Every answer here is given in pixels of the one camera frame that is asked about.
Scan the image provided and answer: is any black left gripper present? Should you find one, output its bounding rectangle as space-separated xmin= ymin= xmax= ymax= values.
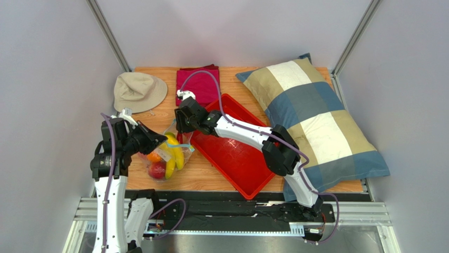
xmin=122 ymin=120 xmax=168 ymax=155

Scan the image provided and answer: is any clear zip top bag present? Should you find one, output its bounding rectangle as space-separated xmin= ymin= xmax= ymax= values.
xmin=138 ymin=120 xmax=195 ymax=182

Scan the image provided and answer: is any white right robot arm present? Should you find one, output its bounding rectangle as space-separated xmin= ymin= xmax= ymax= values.
xmin=174 ymin=97 xmax=323 ymax=216

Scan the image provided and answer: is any orange fake fruit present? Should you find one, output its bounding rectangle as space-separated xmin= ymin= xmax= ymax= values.
xmin=146 ymin=151 xmax=162 ymax=162

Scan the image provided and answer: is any yellow fake banana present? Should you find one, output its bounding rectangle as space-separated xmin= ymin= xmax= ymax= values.
xmin=158 ymin=132 xmax=185 ymax=180

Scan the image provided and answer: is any red fake apple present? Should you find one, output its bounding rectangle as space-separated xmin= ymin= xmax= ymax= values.
xmin=148 ymin=161 xmax=166 ymax=180

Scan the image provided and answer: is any magenta folded cloth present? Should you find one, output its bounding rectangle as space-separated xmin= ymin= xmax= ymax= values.
xmin=176 ymin=64 xmax=220 ymax=106

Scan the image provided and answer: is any beige bucket hat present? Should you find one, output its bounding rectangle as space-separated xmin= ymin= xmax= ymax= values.
xmin=113 ymin=72 xmax=168 ymax=113

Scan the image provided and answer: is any red plastic tray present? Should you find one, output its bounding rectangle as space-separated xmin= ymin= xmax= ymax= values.
xmin=176 ymin=93 xmax=278 ymax=201

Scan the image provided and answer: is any plaid checkered pillow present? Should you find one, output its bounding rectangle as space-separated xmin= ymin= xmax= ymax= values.
xmin=236 ymin=59 xmax=390 ymax=192

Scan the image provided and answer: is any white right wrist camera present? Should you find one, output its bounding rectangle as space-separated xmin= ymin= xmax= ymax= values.
xmin=176 ymin=90 xmax=196 ymax=101

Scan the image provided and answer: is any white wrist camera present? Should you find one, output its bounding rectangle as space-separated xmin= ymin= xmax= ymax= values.
xmin=117 ymin=108 xmax=138 ymax=127
xmin=176 ymin=90 xmax=196 ymax=101

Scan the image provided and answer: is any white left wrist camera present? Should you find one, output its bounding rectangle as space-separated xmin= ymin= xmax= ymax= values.
xmin=117 ymin=108 xmax=138 ymax=127

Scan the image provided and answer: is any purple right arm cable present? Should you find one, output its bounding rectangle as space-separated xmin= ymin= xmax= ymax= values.
xmin=179 ymin=70 xmax=341 ymax=245

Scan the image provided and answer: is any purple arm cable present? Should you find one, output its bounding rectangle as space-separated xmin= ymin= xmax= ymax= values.
xmin=179 ymin=70 xmax=341 ymax=245
xmin=100 ymin=112 xmax=187 ymax=253

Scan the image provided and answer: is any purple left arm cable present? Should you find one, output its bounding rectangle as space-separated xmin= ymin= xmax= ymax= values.
xmin=100 ymin=112 xmax=187 ymax=253

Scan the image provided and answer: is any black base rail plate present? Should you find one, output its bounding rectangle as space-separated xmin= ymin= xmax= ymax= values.
xmin=122 ymin=189 xmax=336 ymax=234

